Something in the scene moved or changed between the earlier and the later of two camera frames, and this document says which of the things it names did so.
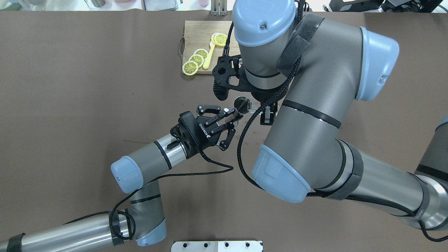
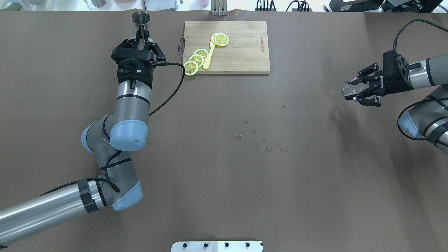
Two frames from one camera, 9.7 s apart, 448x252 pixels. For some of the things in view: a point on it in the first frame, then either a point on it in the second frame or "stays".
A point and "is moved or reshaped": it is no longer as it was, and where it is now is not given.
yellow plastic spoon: [206, 64] stays
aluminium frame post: [219, 7] stays
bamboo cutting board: [197, 35] stays
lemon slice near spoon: [202, 52] stays
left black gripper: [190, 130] -> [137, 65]
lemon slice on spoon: [219, 39] stays
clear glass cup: [242, 105] is moved or reshaped
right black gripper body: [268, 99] -> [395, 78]
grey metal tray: [161, 5] stays
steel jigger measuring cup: [235, 123] -> [141, 18]
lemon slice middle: [198, 58] stays
